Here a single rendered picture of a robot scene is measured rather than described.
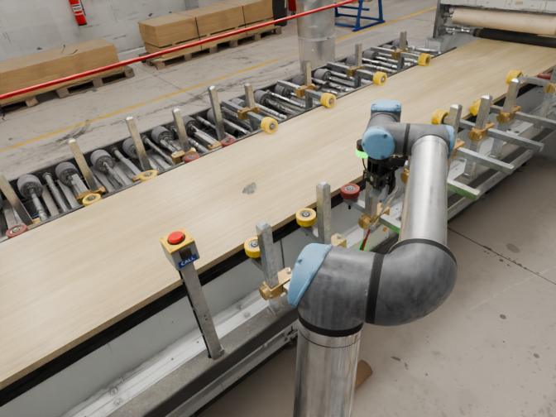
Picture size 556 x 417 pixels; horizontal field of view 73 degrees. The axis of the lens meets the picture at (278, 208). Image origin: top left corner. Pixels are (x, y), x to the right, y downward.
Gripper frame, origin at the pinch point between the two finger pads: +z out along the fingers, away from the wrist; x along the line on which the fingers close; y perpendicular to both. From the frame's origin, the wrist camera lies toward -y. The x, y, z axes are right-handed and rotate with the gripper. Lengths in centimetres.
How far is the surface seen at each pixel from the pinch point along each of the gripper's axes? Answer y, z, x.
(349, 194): -4.6, 10.6, -20.4
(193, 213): 50, 11, -57
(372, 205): -2.4, 7.8, -6.1
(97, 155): 64, 16, -156
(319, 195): 23.2, -9.4, -7.7
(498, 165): -56, 5, 13
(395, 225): -6.3, 15.0, 2.5
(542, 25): -233, -5, -52
